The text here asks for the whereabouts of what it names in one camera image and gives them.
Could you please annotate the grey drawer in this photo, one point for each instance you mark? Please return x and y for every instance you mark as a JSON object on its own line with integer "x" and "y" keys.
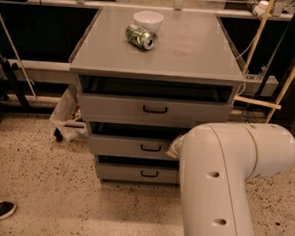
{"x": 152, "y": 102}
{"x": 130, "y": 169}
{"x": 132, "y": 140}

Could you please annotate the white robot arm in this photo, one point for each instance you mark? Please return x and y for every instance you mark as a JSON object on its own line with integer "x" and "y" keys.
{"x": 215, "y": 160}

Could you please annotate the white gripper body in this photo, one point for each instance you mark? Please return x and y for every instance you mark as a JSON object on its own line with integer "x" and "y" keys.
{"x": 175, "y": 147}

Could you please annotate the black tripod stand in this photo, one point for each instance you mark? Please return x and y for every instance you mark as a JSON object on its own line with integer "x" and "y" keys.
{"x": 8, "y": 70}

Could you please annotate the white bowl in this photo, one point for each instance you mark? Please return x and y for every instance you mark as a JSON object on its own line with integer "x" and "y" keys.
{"x": 149, "y": 20}

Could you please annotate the white round container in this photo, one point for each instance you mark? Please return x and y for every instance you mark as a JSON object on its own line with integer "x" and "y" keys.
{"x": 260, "y": 8}

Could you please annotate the clear plastic bag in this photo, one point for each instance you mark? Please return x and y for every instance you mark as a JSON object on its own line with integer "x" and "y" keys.
{"x": 67, "y": 117}

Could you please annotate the wooden easel frame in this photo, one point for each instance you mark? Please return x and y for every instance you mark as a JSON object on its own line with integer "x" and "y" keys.
{"x": 281, "y": 62}

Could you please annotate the grey drawer cabinet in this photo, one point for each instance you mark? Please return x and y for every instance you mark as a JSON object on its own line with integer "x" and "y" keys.
{"x": 189, "y": 47}

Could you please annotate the grey top drawer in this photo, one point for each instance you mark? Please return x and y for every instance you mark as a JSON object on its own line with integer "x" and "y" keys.
{"x": 152, "y": 102}

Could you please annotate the green crushed soda can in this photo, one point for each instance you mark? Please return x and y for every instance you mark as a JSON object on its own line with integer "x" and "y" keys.
{"x": 140, "y": 37}

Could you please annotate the grey bottom drawer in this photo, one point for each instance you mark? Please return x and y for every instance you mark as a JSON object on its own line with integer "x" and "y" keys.
{"x": 130, "y": 169}

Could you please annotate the white thin rod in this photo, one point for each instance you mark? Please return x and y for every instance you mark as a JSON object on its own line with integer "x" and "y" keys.
{"x": 29, "y": 81}

